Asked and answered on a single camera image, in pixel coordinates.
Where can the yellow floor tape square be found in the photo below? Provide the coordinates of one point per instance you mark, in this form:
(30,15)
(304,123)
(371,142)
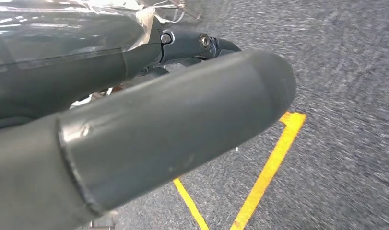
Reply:
(270,168)

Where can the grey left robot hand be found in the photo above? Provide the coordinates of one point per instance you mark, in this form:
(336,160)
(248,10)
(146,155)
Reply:
(149,143)

